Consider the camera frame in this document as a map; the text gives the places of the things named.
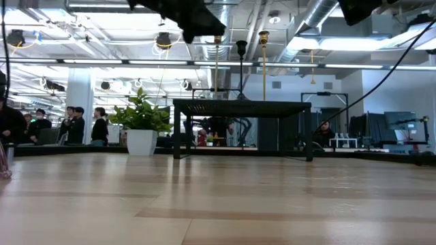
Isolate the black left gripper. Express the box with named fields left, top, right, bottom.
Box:
left=127, top=0, right=226, bottom=44

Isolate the black metal candlestick holder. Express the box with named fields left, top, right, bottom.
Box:
left=235, top=39, right=249, bottom=101

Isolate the tall gold candlestick holder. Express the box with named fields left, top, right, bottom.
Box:
left=258, top=30, right=270, bottom=101

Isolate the pink glass candle holder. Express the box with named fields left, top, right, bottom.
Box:
left=0, top=140, right=13, bottom=180

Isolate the gold hanging pendant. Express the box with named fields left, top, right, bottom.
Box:
left=309, top=50, right=316, bottom=85

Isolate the black perforated metal stand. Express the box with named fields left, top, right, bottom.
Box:
left=172, top=98, right=313, bottom=163

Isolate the green leafy plant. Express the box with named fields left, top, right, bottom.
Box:
left=107, top=87, right=174, bottom=133

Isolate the dark office partition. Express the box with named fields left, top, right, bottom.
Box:
left=349, top=113, right=386, bottom=144

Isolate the computer monitor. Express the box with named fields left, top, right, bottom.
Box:
left=384, top=111, right=417, bottom=131

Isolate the white planter pot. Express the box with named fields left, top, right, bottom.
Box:
left=125, top=129, right=159, bottom=157

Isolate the person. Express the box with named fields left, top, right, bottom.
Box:
left=22, top=113, right=33, bottom=137
left=313, top=120, right=337, bottom=148
left=67, top=106, right=86, bottom=145
left=91, top=107, right=109, bottom=146
left=27, top=108, right=52, bottom=144
left=0, top=98, right=27, bottom=144
left=61, top=105, right=78, bottom=144

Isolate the small white table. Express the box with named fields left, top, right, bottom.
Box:
left=329, top=133, right=358, bottom=149

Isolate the white building column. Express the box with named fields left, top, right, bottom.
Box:
left=66, top=76, right=95, bottom=144

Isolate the white cabinet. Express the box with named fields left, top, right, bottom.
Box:
left=107, top=125, right=121, bottom=144

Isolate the silver ceiling air duct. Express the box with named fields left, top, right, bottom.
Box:
left=272, top=0, right=341, bottom=65
left=196, top=0, right=236, bottom=89

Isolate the black ceiling camera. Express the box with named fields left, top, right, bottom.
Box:
left=6, top=29, right=27, bottom=48
left=155, top=32, right=172, bottom=50

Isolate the long ceiling light rail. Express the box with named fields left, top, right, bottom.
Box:
left=0, top=57, right=436, bottom=71

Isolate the black cable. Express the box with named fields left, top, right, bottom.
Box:
left=312, top=19, right=436, bottom=136
left=1, top=0, right=11, bottom=101

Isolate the black metal rig frame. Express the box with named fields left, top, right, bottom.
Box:
left=300, top=91, right=349, bottom=144

